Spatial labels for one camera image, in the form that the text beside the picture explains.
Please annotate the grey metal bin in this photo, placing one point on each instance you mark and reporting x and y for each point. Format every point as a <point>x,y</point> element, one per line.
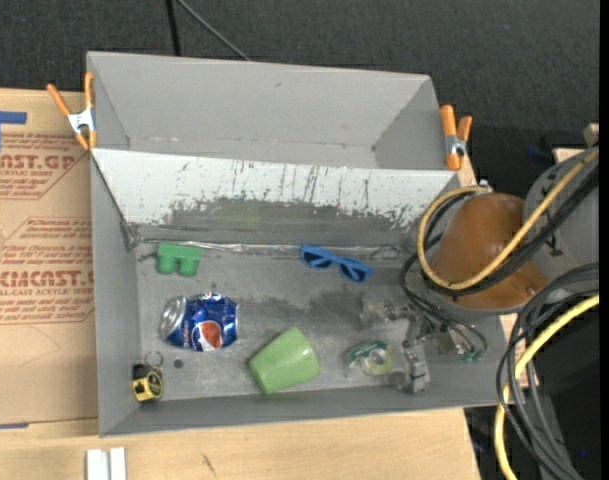
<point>284,108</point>

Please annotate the crushed blue soda can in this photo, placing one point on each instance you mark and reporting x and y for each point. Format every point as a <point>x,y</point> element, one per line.
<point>204,323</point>

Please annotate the yellow and black tape measure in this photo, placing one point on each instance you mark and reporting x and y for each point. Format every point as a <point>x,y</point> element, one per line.
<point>147,383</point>

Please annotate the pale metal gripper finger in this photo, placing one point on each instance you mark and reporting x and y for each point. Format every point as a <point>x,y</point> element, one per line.
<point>373,313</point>
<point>417,371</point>

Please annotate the green double-cylinder toy block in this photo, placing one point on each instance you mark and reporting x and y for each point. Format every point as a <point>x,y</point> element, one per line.
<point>178,258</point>

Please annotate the blue sunglasses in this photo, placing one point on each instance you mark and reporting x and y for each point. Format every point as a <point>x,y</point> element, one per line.
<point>334,262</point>

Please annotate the light green cup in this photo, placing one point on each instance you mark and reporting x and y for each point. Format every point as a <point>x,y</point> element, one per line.
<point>284,363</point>

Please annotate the brown cardboard board, red print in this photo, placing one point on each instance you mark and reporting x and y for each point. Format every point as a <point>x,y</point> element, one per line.
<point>44,348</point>

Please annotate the clear green tape dispenser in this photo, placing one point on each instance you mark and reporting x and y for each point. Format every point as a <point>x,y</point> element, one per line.
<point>371,359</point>

